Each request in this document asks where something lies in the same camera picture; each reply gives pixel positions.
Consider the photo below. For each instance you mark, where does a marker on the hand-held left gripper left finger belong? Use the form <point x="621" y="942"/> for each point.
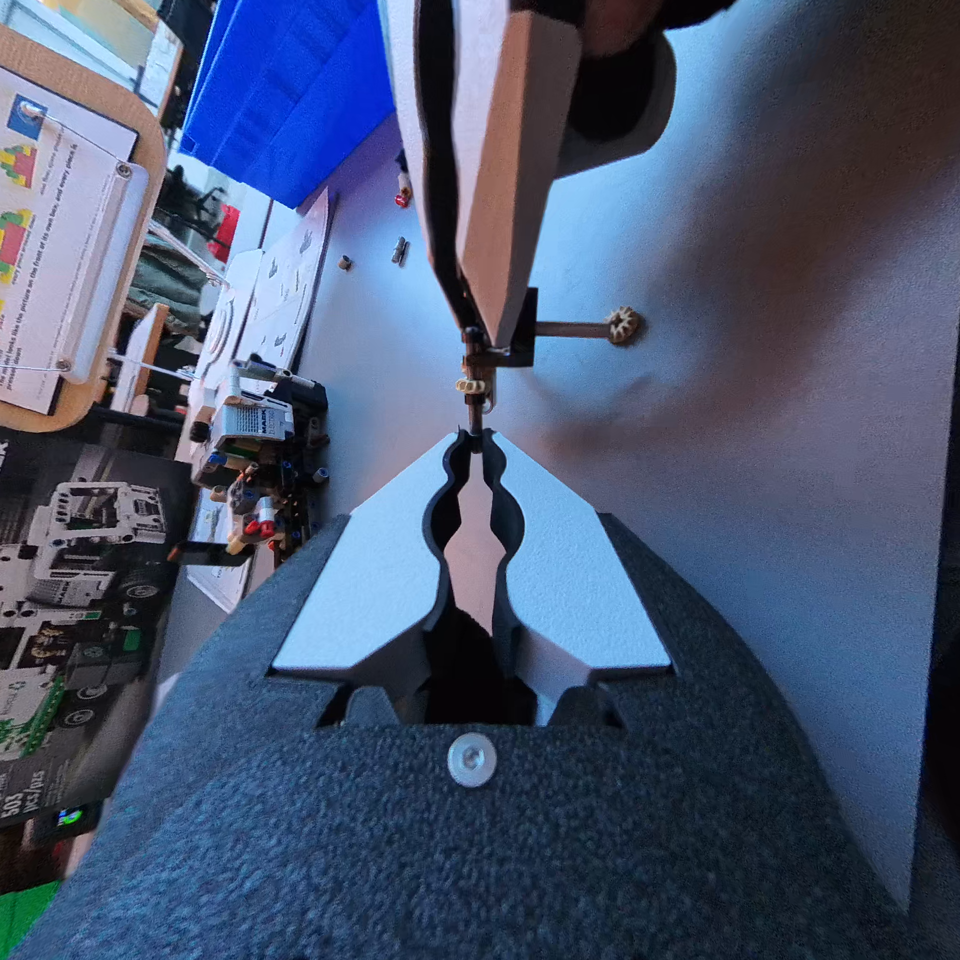
<point x="360" y="585"/>

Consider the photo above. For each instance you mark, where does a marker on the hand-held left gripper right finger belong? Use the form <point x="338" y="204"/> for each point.
<point x="585" y="592"/>

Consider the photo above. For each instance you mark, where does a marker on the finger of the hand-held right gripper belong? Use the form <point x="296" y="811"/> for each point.
<point x="517" y="187"/>
<point x="409" y="112"/>

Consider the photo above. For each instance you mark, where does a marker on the lego gear axle assembly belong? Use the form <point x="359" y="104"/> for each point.
<point x="517" y="330"/>

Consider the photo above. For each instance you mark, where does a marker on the tan lego gear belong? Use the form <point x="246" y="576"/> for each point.
<point x="622" y="326"/>

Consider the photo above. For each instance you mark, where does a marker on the scattered small lego pieces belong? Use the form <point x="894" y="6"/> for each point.
<point x="403" y="199"/>

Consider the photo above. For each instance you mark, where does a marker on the lego truck model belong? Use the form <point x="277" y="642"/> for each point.
<point x="251" y="420"/>

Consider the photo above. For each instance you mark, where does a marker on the lego set box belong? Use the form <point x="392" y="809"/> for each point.
<point x="82" y="600"/>

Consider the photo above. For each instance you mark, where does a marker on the person's right hand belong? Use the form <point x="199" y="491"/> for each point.
<point x="622" y="26"/>

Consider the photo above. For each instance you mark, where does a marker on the blue plastic bin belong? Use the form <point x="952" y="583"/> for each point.
<point x="300" y="90"/>

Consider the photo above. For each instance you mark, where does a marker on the open instruction booklet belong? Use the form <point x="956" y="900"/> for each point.
<point x="296" y="300"/>

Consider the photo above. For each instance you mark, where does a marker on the red bag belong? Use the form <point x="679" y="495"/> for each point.
<point x="225" y="232"/>

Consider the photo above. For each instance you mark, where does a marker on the grey green cloth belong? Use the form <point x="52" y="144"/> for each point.
<point x="165" y="277"/>

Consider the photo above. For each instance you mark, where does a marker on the instruction sign board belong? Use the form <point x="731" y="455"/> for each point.
<point x="67" y="225"/>

